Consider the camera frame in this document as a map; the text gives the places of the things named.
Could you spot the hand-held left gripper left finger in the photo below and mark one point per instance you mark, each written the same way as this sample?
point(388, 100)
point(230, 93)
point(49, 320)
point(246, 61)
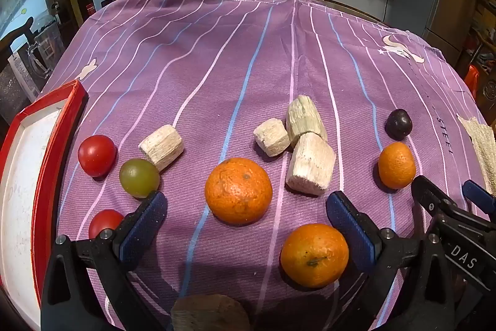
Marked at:
point(143, 226)

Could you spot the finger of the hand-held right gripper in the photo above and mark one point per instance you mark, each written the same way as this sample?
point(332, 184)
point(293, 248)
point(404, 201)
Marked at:
point(434, 197)
point(478, 197)

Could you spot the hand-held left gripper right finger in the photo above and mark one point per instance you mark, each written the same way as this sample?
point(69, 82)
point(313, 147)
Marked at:
point(348, 234)

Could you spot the red tomato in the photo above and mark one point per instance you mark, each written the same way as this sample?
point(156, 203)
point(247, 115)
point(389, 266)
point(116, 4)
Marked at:
point(97, 155)
point(104, 223)

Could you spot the tangerine with green stem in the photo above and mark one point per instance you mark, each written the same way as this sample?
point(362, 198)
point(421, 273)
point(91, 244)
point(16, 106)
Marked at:
point(314, 255)

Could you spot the green grape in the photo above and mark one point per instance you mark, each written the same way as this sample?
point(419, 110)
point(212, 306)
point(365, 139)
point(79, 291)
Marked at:
point(138, 178)

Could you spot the small tangerine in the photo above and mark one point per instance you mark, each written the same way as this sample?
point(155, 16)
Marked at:
point(396, 165)

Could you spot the large blocky sugarcane piece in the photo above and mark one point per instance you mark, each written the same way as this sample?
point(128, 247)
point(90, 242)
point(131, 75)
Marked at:
point(312, 168)

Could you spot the dark purple plum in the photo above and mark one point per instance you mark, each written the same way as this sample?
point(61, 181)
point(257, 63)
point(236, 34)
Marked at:
point(398, 124)

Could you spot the round peeled sugarcane piece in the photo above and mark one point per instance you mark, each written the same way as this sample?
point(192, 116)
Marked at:
point(161, 147)

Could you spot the large tangerine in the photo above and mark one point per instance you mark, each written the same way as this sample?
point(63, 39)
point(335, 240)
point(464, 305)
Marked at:
point(238, 191)

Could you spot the tall peeled sugarcane piece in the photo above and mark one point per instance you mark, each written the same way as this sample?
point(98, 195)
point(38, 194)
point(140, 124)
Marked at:
point(306, 119)

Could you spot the red tray with white inside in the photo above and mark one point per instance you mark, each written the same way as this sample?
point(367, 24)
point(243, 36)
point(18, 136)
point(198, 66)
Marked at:
point(23, 199)

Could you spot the small peeled sugarcane piece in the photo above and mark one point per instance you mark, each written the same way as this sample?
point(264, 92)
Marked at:
point(271, 137)

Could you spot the beige woven mat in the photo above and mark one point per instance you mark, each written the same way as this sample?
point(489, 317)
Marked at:
point(482, 148)

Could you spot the brown rough chunk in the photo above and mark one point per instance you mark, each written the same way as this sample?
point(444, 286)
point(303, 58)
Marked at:
point(211, 313)

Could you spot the purple striped tablecloth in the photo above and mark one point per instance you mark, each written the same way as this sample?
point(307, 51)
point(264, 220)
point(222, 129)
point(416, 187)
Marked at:
point(240, 55)

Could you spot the curved wooden chair back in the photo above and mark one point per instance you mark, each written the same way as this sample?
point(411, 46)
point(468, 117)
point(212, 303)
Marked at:
point(19, 32)

